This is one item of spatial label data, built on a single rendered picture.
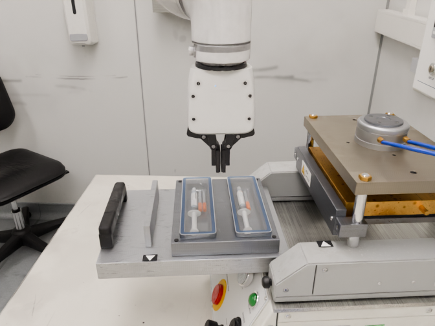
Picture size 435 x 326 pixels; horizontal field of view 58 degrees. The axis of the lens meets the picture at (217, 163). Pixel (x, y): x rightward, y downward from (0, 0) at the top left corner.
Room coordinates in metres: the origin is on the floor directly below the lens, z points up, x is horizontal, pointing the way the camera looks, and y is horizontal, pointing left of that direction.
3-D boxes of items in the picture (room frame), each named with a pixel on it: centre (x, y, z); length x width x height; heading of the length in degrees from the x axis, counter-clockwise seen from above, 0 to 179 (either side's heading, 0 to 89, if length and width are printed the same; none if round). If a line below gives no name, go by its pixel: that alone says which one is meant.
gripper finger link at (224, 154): (0.58, -0.02, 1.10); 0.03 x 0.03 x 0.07; 2
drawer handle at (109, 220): (0.57, 0.18, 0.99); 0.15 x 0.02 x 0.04; 3
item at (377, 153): (0.57, -0.30, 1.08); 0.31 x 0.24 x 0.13; 3
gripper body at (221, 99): (0.58, -0.01, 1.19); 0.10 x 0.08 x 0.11; 92
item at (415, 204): (0.58, -0.26, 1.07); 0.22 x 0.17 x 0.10; 3
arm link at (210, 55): (0.58, 0.00, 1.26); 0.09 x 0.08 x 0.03; 92
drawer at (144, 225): (0.57, 0.04, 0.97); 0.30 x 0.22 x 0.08; 93
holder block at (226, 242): (0.58, -0.01, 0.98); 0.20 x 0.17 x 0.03; 3
